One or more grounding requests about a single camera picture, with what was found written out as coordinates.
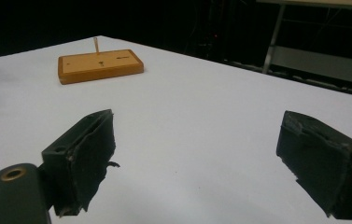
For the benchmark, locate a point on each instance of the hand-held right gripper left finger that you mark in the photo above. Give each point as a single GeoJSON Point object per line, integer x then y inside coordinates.
{"type": "Point", "coordinates": [80, 155]}

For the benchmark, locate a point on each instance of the metal floor rail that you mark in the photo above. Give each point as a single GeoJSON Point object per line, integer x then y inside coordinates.
{"type": "Point", "coordinates": [304, 81]}

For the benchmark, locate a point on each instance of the white table mat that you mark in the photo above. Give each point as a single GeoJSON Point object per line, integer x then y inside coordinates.
{"type": "Point", "coordinates": [195, 109]}

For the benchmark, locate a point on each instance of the orange rectangular box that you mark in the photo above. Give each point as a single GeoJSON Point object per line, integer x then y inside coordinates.
{"type": "Point", "coordinates": [102, 67]}

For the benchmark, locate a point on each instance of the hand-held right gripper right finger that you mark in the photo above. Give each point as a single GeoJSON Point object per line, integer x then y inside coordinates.
{"type": "Point", "coordinates": [323, 161]}

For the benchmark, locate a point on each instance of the white metal table frame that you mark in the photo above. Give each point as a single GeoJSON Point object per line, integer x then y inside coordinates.
{"type": "Point", "coordinates": [274, 37]}

